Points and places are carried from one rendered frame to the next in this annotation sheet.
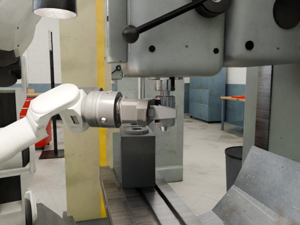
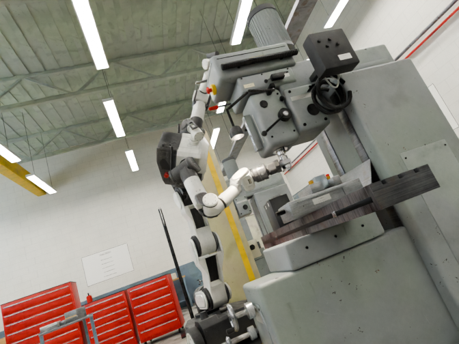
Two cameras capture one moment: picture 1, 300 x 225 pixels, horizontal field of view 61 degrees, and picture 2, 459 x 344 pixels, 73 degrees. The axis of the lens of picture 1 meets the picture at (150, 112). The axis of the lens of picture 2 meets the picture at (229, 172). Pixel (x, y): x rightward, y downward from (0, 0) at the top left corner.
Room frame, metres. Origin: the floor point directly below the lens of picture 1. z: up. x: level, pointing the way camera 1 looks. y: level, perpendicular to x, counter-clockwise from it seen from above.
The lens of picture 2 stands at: (-1.04, 0.27, 0.87)
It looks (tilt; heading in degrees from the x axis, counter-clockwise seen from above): 15 degrees up; 0
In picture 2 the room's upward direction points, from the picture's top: 21 degrees counter-clockwise
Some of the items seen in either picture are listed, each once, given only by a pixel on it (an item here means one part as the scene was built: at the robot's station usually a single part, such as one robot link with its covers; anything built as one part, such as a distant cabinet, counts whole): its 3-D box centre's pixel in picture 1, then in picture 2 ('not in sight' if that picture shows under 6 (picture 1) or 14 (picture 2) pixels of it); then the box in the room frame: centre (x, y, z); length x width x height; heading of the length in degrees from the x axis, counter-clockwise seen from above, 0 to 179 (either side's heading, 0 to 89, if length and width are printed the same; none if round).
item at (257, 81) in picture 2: not in sight; (261, 91); (0.60, -0.08, 1.68); 0.34 x 0.24 x 0.10; 105
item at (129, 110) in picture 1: (126, 111); (270, 169); (0.61, 0.06, 1.23); 0.13 x 0.12 x 0.10; 170
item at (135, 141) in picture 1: (135, 152); (279, 212); (0.97, 0.06, 1.03); 0.22 x 0.12 x 0.20; 8
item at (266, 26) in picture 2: not in sight; (270, 35); (0.66, -0.28, 2.05); 0.20 x 0.20 x 0.32
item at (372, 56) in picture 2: not in sight; (330, 78); (0.72, -0.52, 1.66); 0.80 x 0.23 x 0.20; 105
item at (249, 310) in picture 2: not in sight; (240, 314); (0.46, 0.45, 0.63); 0.16 x 0.12 x 0.12; 105
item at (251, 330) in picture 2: not in sight; (236, 339); (0.58, 0.51, 0.51); 0.22 x 0.06 x 0.06; 105
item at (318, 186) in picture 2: not in sight; (310, 191); (0.35, -0.04, 1.02); 0.15 x 0.06 x 0.04; 13
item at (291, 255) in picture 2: not in sight; (320, 242); (0.59, -0.03, 0.79); 0.50 x 0.35 x 0.12; 105
